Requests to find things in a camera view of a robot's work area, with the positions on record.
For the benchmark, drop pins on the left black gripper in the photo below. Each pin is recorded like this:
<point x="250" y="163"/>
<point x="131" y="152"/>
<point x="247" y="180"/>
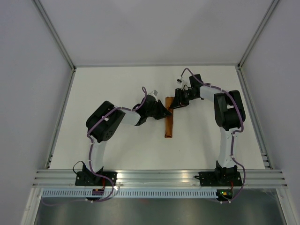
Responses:
<point x="164" y="112"/>

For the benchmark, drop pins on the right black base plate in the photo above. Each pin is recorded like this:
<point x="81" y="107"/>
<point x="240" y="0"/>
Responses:
<point x="210" y="179"/>

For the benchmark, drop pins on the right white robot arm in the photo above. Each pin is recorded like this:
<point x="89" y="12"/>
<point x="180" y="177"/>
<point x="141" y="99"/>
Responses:
<point x="229" y="115"/>

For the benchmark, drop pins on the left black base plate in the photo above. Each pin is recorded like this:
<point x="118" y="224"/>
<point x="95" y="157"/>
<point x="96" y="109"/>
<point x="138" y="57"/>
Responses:
<point x="84" y="179"/>

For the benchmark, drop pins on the aluminium mounting rail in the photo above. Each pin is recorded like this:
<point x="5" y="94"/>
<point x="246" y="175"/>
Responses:
<point x="157" y="179"/>

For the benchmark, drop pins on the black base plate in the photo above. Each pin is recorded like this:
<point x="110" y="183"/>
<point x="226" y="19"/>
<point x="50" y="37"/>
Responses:
<point x="210" y="179"/>
<point x="84" y="179"/>

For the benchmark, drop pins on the white slotted cable duct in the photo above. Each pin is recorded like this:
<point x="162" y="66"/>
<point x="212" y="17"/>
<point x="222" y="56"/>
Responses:
<point x="131" y="193"/>

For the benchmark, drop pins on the left aluminium frame post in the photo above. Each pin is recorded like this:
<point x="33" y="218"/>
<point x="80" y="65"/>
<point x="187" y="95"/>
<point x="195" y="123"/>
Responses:
<point x="46" y="19"/>

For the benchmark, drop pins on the orange cloth napkin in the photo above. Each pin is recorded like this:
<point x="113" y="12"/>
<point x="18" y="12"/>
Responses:
<point x="169" y="119"/>

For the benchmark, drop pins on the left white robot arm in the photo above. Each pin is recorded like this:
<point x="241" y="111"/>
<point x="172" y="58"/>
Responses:
<point x="102" y="125"/>

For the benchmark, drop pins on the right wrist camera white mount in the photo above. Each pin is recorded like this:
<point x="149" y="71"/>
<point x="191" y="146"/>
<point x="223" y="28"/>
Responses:
<point x="180" y="81"/>

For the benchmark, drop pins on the right aluminium frame post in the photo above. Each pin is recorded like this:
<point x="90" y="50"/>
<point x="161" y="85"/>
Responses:
<point x="267" y="16"/>

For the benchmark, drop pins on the aluminium frame post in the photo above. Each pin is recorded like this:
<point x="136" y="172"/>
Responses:
<point x="267" y="16"/>
<point x="46" y="19"/>

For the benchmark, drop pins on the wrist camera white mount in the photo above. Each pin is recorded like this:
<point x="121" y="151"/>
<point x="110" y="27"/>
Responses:
<point x="180" y="81"/>
<point x="153" y="93"/>

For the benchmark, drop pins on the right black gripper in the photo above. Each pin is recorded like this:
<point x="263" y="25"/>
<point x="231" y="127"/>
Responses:
<point x="178" y="101"/>

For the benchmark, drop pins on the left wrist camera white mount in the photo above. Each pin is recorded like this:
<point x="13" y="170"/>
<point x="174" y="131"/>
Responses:
<point x="153" y="93"/>

